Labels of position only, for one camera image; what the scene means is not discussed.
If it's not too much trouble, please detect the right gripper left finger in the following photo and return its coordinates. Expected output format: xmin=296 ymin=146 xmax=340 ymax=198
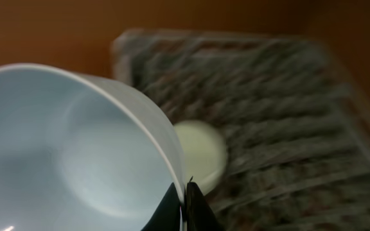
xmin=142 ymin=183 xmax=181 ymax=231

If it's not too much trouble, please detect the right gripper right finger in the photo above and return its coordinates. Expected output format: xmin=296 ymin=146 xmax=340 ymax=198
xmin=185 ymin=178 xmax=224 ymax=231

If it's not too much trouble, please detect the yellow plastic cup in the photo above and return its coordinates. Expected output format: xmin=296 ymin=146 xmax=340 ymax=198
xmin=174 ymin=120 xmax=228 ymax=196

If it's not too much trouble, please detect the light blue small bowl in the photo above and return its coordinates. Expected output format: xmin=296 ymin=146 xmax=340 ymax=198
xmin=0 ymin=64 xmax=184 ymax=230

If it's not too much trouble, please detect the grey dishwasher rack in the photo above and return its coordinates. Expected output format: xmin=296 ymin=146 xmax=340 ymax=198
xmin=112 ymin=30 xmax=370 ymax=230

